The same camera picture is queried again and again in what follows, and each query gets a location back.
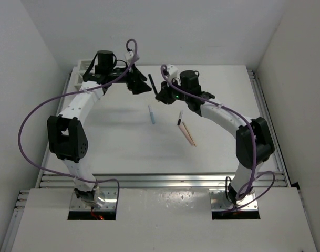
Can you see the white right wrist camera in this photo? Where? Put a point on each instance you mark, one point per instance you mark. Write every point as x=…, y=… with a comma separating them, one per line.
x=170, y=72

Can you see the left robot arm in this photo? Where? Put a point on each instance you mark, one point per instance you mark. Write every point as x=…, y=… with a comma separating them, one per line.
x=66, y=135

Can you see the black gold makeup pen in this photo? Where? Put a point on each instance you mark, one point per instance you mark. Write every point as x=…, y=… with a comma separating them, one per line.
x=152, y=84

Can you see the white black-tipped makeup pen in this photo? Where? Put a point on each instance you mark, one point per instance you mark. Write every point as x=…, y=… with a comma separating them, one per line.
x=180, y=118

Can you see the white slotted organizer box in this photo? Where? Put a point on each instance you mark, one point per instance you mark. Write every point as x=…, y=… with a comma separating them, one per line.
x=79, y=72

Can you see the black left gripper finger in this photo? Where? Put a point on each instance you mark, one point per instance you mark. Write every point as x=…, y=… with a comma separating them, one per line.
x=138, y=87
x=137, y=74

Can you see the white front cover board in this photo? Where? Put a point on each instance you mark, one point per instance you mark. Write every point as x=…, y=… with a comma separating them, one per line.
x=163, y=220

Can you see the aluminium frame rail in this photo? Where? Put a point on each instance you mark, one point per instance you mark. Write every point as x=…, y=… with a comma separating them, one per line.
x=199, y=179

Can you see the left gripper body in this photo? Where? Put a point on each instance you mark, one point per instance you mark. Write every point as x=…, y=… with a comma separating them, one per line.
x=117, y=72

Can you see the tan makeup pencil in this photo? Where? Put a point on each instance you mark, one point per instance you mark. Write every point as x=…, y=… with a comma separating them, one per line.
x=189, y=134

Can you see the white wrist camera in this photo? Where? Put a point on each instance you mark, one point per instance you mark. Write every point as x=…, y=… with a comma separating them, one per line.
x=170, y=72
x=131, y=57

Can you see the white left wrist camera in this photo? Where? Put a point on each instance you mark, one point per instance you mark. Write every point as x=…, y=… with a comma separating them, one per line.
x=131, y=57

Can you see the light blue makeup pen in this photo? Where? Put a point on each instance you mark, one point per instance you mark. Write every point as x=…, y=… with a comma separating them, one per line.
x=151, y=114

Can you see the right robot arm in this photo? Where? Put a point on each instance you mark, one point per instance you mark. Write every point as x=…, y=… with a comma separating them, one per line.
x=253, y=141

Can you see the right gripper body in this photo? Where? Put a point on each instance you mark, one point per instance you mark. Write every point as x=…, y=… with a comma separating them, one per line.
x=172, y=94

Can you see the pink makeup pencil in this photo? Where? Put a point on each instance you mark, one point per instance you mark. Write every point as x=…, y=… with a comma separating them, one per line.
x=185, y=134

